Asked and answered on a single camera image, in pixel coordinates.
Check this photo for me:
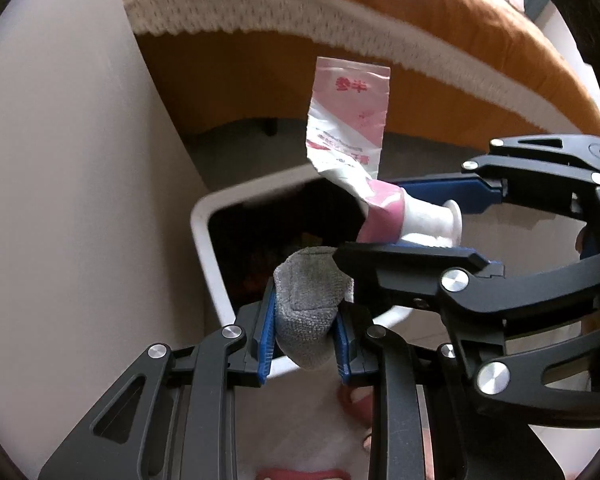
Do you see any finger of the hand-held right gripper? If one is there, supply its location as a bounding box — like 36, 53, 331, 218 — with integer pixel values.
332, 242, 600, 418
392, 135, 600, 241

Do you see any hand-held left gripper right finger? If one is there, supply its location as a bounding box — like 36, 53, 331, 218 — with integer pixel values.
332, 305, 470, 480

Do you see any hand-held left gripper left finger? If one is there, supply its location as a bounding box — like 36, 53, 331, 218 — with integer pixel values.
37, 277, 281, 480

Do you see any pink printed plastic bag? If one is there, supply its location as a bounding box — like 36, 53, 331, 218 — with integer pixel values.
305, 56, 407, 244

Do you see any grey cloth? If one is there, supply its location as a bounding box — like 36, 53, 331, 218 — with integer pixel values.
272, 246, 355, 370

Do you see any white trash bin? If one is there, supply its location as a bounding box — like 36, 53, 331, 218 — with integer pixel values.
190, 165, 412, 382

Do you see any pink slipper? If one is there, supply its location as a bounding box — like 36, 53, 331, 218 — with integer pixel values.
337, 385, 377, 431
255, 466, 353, 480

